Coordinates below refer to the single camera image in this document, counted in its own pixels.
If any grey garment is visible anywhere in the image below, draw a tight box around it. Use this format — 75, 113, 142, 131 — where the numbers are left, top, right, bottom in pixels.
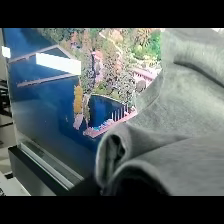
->
94, 27, 224, 197

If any silver frame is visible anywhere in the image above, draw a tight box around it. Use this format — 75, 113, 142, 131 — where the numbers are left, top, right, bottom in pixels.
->
17, 139, 85, 191

